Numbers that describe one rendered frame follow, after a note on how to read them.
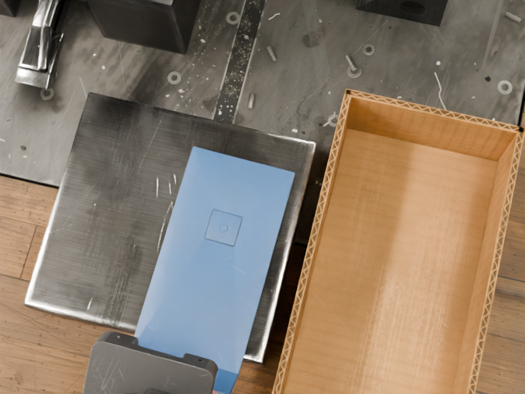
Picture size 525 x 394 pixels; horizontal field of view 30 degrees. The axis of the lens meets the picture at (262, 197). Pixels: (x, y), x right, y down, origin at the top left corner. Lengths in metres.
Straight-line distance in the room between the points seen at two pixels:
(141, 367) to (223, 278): 0.14
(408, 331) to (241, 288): 0.13
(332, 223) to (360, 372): 0.11
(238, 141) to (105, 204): 0.10
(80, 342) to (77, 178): 0.12
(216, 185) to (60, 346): 0.16
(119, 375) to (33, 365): 0.20
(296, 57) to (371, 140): 0.09
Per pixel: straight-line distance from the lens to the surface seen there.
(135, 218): 0.69
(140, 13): 0.70
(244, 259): 0.63
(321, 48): 0.74
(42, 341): 0.71
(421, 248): 0.70
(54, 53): 0.67
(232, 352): 0.62
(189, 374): 0.51
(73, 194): 0.70
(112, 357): 0.51
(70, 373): 0.70
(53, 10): 0.68
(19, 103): 0.76
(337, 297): 0.68
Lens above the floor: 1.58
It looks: 75 degrees down
